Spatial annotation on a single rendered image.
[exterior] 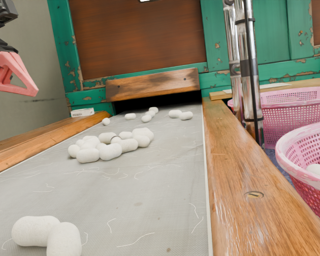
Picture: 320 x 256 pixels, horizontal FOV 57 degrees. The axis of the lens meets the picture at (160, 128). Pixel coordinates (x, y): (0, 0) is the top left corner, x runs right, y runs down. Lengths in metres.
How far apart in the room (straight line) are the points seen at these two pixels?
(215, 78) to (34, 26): 1.28
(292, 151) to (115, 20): 0.82
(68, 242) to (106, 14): 0.91
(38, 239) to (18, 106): 1.82
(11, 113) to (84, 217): 1.81
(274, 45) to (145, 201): 0.81
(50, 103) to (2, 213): 1.63
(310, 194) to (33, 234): 0.19
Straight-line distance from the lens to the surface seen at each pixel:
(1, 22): 0.58
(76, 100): 1.06
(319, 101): 0.58
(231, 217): 0.17
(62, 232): 0.20
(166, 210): 0.24
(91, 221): 0.25
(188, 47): 0.99
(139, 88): 0.94
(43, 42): 1.95
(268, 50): 1.01
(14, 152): 0.56
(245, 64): 0.42
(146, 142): 0.46
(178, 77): 0.93
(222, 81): 0.97
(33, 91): 0.54
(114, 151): 0.42
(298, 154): 0.33
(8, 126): 2.07
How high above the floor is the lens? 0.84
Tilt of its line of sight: 9 degrees down
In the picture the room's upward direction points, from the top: 8 degrees counter-clockwise
